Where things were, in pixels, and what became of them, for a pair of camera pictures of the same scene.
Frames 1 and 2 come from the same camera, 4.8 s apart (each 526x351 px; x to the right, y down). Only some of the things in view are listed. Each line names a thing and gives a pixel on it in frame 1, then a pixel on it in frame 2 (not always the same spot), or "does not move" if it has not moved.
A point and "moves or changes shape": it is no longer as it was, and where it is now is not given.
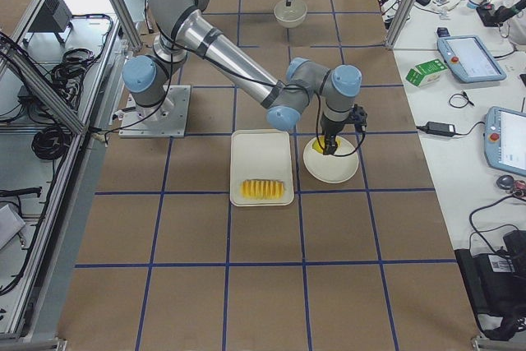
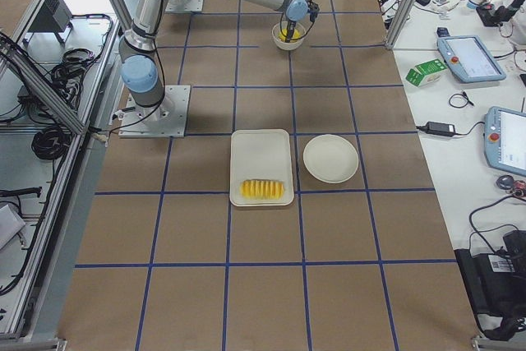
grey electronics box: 53,15 does not move
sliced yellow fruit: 262,189 does not move
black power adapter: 438,128 does not move
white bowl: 290,16 moves or changes shape
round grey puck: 505,182 does not move
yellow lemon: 322,140 -> 296,34
